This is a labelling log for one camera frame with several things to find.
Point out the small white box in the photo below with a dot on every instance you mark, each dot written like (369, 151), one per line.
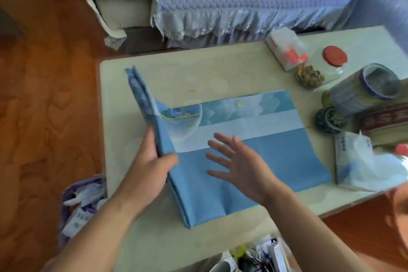
(275, 254)

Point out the red lid glass jar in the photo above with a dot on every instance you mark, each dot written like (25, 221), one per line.
(334, 56)

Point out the blue patterned cloth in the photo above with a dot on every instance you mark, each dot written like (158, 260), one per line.
(248, 160)

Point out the dark patterned canister lid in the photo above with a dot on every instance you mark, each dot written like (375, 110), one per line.
(331, 121)

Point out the person's left hand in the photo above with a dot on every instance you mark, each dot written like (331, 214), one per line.
(146, 179)

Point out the grey open canister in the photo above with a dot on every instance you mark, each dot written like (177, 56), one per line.
(360, 93)

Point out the wooden drawer white front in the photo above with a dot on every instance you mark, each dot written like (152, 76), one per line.
(255, 256)

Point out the cream marble table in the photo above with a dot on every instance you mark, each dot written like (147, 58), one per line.
(223, 64)

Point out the person's left forearm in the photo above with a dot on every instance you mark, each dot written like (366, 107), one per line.
(92, 240)

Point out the small bin with lavender bag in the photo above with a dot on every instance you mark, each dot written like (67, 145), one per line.
(81, 208)

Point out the person's right hand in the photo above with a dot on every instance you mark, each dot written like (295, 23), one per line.
(245, 169)

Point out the brown paper tea bag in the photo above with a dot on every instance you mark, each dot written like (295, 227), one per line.
(387, 125)

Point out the white red tissue pack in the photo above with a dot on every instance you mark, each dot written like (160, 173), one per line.
(285, 47)

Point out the yellow tape measure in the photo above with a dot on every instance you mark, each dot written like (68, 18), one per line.
(239, 249)

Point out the person's right forearm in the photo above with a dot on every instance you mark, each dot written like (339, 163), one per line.
(309, 236)

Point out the white blue tissue pack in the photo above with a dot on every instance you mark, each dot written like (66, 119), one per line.
(353, 166)

